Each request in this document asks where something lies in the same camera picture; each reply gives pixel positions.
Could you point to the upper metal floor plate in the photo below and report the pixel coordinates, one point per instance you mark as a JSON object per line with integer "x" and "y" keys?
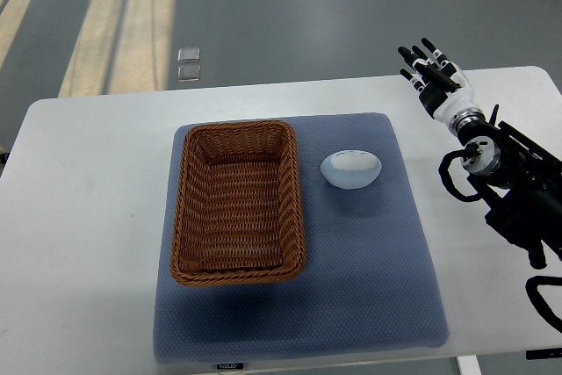
{"x": 188, "y": 54}

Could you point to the blue textured mat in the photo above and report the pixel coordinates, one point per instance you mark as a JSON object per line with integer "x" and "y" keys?
{"x": 369, "y": 283}

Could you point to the white table leg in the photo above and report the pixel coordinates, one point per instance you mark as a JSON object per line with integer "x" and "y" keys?
{"x": 468, "y": 365}

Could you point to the lower metal floor plate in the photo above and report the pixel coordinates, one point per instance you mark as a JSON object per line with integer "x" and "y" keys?
{"x": 188, "y": 73}

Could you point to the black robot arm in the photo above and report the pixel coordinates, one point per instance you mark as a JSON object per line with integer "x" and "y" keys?
{"x": 519, "y": 181}

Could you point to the brown wicker basket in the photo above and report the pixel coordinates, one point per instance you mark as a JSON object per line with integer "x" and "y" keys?
{"x": 239, "y": 216}

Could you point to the black table label tag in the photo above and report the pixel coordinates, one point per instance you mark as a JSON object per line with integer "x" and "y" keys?
{"x": 229, "y": 367}

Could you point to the metal floor plate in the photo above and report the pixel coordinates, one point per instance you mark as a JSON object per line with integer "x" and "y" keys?
{"x": 188, "y": 54}
{"x": 188, "y": 73}

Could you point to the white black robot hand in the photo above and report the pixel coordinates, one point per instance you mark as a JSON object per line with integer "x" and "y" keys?
{"x": 442, "y": 87}

